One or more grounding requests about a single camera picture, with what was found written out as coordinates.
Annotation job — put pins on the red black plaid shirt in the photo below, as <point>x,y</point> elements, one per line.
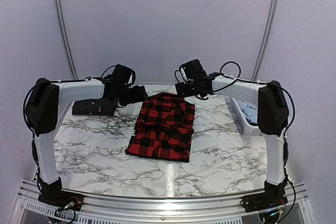
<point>163,129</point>

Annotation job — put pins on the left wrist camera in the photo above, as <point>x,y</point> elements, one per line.
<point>124,75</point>

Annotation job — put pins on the white plastic laundry basket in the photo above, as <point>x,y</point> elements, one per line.
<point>246,128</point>

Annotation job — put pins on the aluminium table front rail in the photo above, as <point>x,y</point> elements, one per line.
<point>114,209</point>

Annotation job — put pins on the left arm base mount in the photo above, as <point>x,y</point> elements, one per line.
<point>64,200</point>

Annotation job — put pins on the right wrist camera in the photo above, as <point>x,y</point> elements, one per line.
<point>186,72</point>

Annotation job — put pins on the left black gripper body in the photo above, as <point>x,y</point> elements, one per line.
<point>126,96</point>

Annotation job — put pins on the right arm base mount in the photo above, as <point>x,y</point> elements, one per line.
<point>262,201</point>

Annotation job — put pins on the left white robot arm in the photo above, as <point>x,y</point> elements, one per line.
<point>42,105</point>

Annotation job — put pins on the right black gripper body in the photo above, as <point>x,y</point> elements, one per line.
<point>191,91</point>

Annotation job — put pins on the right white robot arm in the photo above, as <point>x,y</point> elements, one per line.
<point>272,113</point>

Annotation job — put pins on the wall aluminium profile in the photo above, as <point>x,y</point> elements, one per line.
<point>64,39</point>
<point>265,38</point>

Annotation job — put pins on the light blue shirt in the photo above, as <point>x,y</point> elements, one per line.
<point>249,110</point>

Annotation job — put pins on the black pinstripe folded shirt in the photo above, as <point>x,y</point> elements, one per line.
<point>94,107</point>

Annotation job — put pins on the left wall aluminium profile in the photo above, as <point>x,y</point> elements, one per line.
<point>64,39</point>

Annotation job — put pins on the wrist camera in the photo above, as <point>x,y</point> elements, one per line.
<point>124,75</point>
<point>186,72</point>

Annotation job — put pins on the right wall aluminium profile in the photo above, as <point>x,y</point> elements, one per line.
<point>265,38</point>

